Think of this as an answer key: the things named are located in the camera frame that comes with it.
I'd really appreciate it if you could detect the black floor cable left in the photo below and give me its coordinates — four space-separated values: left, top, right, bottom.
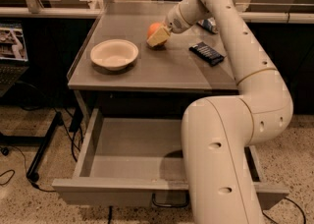
0 145 57 194

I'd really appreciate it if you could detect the black desk leg stand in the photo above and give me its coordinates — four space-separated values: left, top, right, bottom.
0 112 63 183

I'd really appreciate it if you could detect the black floor cable right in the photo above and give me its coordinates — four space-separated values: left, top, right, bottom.
261 196 307 224

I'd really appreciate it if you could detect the silver blue soda can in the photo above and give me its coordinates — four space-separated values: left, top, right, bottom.
198 18 218 34

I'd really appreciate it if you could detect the grey open top drawer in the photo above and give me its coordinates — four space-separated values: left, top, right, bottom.
53 111 288 209

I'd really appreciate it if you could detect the grey cabinet table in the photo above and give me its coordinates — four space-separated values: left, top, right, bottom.
67 1 274 124

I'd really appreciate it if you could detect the black floor cable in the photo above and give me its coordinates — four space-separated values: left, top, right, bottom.
261 196 307 224
0 145 57 194

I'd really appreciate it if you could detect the orange fruit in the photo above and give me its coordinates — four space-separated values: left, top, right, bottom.
146 22 169 47

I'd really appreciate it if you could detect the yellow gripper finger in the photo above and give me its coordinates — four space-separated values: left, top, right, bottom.
146 25 172 48

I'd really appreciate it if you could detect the metal drawer handle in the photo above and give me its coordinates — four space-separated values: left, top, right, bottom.
151 193 189 208

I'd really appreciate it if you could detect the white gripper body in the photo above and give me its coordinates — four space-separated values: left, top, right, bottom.
164 4 190 33

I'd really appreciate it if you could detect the white paper bowl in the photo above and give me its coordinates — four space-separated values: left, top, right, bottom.
90 39 138 71

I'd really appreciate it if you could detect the laptop computer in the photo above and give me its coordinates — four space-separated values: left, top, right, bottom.
0 21 29 97

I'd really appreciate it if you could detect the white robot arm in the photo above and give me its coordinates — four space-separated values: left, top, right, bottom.
147 0 293 224

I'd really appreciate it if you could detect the dark blue snack packet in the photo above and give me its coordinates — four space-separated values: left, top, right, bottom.
189 42 224 66

